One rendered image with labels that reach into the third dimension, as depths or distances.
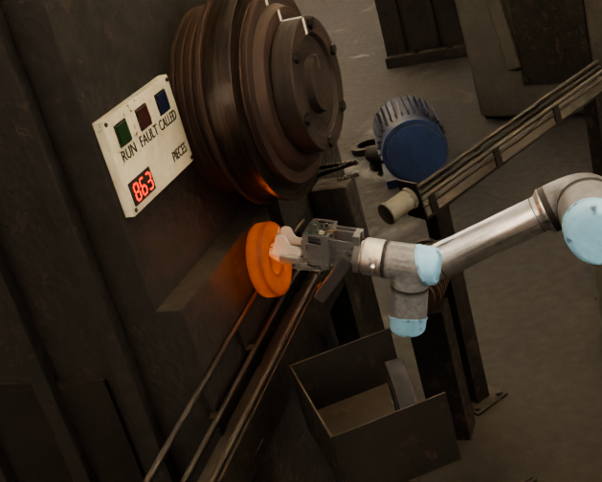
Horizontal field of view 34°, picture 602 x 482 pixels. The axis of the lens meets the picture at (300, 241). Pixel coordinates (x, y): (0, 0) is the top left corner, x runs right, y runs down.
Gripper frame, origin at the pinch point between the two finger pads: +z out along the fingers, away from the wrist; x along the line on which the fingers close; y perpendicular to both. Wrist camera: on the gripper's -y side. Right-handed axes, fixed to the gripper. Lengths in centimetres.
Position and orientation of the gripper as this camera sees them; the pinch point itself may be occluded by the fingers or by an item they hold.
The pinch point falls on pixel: (268, 251)
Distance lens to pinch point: 199.2
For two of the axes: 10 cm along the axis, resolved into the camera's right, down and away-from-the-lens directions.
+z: -9.5, -1.4, 2.8
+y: -0.2, -8.7, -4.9
